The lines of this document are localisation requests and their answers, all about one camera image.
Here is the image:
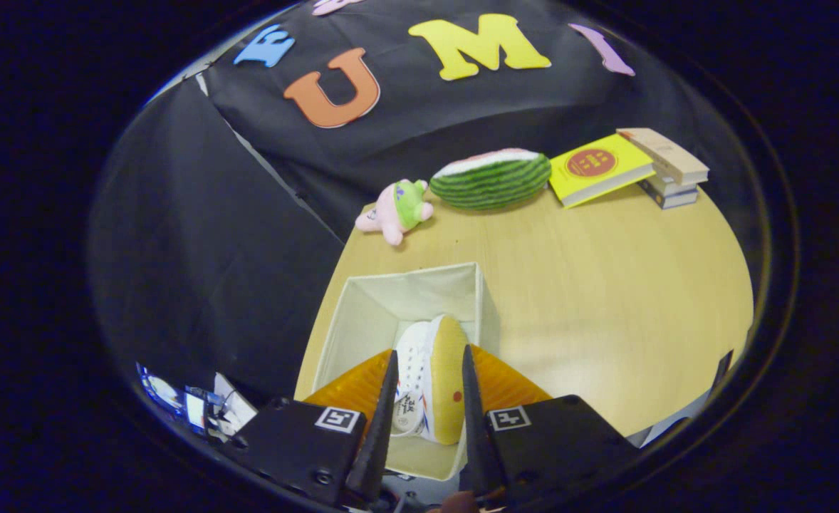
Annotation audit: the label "black flat panel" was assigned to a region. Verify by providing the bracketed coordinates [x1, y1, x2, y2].
[712, 349, 734, 393]

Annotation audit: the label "beige fabric storage box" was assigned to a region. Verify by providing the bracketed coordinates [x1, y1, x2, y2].
[311, 262, 500, 482]

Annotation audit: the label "beige book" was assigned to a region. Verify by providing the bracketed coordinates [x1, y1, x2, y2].
[616, 128, 710, 187]

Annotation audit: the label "pink and green plush toy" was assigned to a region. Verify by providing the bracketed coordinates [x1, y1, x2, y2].
[355, 179, 434, 247]

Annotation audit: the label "white book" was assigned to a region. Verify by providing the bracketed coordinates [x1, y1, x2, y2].
[651, 164, 698, 197]

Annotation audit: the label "yellow book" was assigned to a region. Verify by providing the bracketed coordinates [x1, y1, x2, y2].
[548, 133, 656, 209]

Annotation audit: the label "white papers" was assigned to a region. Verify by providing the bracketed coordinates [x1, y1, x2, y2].
[209, 372, 258, 439]

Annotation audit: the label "watermelon slice plush toy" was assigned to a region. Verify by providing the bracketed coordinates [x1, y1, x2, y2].
[429, 148, 553, 212]

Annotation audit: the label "grey blue book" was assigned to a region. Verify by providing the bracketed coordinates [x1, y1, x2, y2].
[637, 178, 699, 210]

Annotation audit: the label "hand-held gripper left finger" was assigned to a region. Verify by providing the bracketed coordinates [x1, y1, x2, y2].
[213, 349, 400, 508]

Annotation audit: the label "white striped canvas shoe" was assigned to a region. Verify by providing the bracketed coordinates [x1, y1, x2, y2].
[393, 314, 470, 446]

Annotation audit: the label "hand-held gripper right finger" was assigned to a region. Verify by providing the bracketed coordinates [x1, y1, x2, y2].
[459, 345, 640, 499]

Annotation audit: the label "tablet with lit screen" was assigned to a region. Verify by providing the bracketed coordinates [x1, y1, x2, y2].
[137, 363, 214, 435]

